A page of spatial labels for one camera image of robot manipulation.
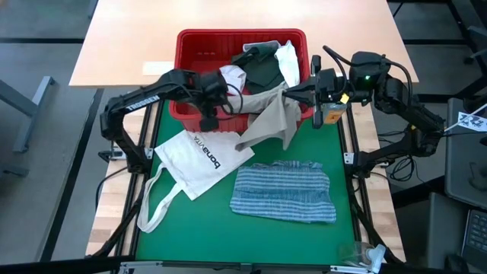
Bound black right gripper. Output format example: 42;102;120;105
284;55;349;129

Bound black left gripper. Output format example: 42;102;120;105
197;70;229;132

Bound beige trousers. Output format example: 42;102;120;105
227;81;304;152

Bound white printed tote bag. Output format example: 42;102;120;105
136;129;256;234

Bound blue white striped towel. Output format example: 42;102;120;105
229;159;338;225

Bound red plastic laundry bin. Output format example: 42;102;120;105
168;27;316;132

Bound small white cloth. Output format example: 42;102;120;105
219;64;247;96

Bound white garment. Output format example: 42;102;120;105
242;40;301;88

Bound dark green garment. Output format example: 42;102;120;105
231;43;286;94

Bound white paper label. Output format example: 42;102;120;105
142;60;175;76

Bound light wooden table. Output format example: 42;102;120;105
68;0;419;88

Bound green work mat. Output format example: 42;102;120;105
135;94;357;266

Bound white patterned paper flag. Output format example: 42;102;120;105
450;102;487;133

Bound clear plastic spray bottle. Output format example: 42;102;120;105
337;241;387;274

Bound grey side desk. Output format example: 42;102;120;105
444;97;487;210

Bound grey metal desk leg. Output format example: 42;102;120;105
0;75;57;154

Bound black keyboard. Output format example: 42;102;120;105
460;209;487;263

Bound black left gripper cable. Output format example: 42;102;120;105
226;83;244;115

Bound black cable bundle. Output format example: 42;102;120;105
387;151;419;183

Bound black aluminium frame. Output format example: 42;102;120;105
88;91;406;274

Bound black desk frame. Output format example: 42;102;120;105
412;0;487;104

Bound silver frame bracket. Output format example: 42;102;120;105
119;260;165;274
329;264;373;274

